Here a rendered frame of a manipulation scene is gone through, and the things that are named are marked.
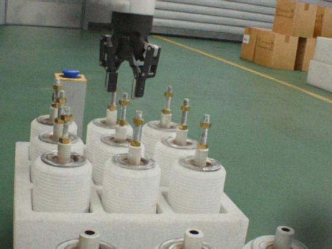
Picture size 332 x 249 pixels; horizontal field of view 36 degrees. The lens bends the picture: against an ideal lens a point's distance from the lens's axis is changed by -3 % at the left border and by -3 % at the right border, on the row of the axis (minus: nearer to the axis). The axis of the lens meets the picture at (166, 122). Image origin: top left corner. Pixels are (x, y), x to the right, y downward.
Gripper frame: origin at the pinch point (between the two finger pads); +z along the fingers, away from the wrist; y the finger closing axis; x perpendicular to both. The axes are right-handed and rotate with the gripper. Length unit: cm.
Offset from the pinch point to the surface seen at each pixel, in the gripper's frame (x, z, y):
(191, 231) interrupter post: 23.3, 7.5, -36.5
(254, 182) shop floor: -68, 34, 8
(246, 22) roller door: -493, 0, 295
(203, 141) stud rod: -3.3, 5.7, -17.1
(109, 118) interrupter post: -5.7, 8.5, 8.9
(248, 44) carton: -350, 15, 196
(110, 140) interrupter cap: 1.4, 9.9, 0.6
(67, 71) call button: -7.9, 2.0, 27.1
